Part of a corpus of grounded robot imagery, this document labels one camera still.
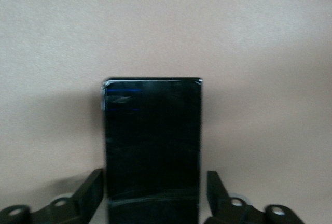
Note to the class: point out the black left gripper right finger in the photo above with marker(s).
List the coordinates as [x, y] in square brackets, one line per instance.
[220, 203]

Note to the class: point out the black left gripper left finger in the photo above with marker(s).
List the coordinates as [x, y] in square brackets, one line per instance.
[77, 203]

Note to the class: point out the black slab smartphone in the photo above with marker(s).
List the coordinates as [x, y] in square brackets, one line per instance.
[153, 143]

